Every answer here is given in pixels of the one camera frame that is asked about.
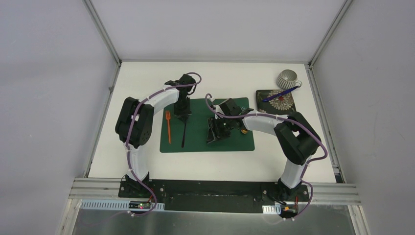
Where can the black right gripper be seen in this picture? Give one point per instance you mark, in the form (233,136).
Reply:
(213,123)

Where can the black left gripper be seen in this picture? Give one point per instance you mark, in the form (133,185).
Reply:
(182,112)

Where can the purple metallic fork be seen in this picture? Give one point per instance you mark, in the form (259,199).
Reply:
(184,133)

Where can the orange plastic fork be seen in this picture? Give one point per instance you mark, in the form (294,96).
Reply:
(168,118)

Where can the blue plastic knife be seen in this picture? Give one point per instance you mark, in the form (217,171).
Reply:
(284,92)

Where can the black floral square plate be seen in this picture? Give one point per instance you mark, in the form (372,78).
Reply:
(282,105)

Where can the grey ribbed mug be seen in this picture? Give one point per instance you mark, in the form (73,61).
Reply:
(288,79)

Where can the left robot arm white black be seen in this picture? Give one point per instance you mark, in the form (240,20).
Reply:
(135,122)

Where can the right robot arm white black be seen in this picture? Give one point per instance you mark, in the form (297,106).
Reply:
(297,139)

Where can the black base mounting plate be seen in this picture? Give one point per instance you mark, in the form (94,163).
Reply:
(211,196)

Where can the right electronics board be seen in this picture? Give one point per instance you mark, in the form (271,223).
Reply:
(289,209)

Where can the electronics board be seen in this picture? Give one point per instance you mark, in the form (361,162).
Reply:
(140,205)
(289,209)

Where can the left electronics board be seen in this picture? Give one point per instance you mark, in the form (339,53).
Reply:
(140,205)

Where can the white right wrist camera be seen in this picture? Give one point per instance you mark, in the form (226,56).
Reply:
(211,98)

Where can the aluminium frame rail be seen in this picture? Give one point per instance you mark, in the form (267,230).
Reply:
(336,194)

